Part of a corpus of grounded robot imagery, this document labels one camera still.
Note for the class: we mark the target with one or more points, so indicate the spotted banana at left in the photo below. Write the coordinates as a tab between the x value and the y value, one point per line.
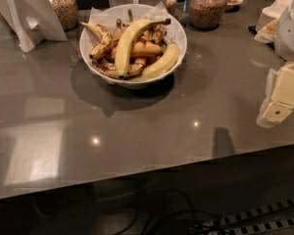
104	38

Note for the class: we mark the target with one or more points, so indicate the small bowl of snacks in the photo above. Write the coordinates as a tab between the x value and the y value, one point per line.
231	4

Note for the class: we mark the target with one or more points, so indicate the glass jar of nuts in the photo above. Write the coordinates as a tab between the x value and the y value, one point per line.
66	11
206	14

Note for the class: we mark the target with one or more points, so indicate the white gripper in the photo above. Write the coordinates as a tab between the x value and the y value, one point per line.
290	33

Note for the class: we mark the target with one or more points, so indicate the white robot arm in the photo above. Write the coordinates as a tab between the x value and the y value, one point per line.
284	48

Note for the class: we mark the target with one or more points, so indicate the white folded paper stand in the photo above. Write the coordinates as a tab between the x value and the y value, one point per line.
32	21

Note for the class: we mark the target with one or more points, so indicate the orange-yellow middle banana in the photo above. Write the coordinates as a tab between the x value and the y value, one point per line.
145	49

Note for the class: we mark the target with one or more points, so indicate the large yellow-green banana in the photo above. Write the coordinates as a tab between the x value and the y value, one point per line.
128	39

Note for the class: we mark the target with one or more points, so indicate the yellow banana at right rim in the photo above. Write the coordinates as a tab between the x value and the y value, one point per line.
161	66

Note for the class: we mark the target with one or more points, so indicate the middle glass jar behind bowl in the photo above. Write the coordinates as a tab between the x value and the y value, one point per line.
171	6

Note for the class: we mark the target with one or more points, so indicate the brown overripe bottom banana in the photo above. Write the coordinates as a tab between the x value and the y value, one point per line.
107	68

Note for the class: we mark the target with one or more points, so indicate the left glass jar of nuts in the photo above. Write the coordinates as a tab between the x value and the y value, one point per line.
66	11

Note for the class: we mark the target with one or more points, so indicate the black white striped floor strip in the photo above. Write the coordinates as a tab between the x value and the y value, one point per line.
254	221

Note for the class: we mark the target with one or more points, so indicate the right glass jar of nuts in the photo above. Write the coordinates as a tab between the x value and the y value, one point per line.
206	14

